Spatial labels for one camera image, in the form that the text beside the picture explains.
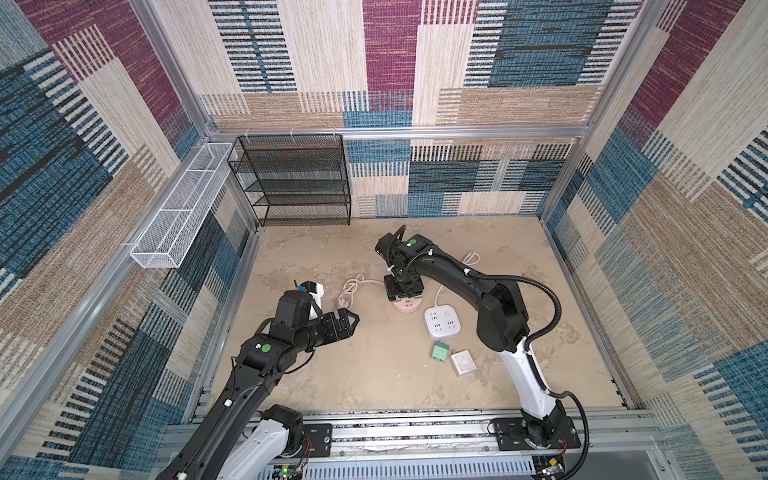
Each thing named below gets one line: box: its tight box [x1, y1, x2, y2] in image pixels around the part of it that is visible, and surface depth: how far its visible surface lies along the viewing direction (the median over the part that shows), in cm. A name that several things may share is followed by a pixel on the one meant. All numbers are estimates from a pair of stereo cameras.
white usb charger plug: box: [450, 349, 477, 376], surface depth 85 cm
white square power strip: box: [424, 305, 461, 339], surface depth 92 cm
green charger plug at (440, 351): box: [432, 341, 449, 362], surface depth 87 cm
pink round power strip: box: [392, 296, 422, 313], surface depth 96 cm
